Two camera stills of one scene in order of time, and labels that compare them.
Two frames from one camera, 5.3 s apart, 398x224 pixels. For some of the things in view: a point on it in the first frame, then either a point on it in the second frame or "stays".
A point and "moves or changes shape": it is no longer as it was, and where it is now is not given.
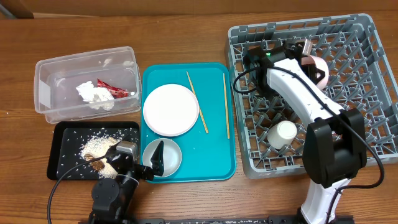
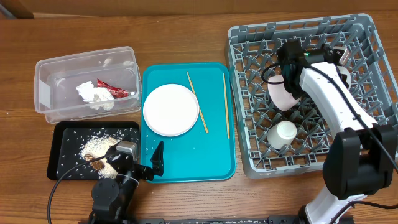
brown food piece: x=97 y=165 stays
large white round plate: x=171 y=109 stays
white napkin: x=96 y=97 stays
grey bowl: x=172 y=155 → x=344 y=71
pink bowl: x=320 y=65 moves or changes shape
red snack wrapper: x=115 y=93 stays
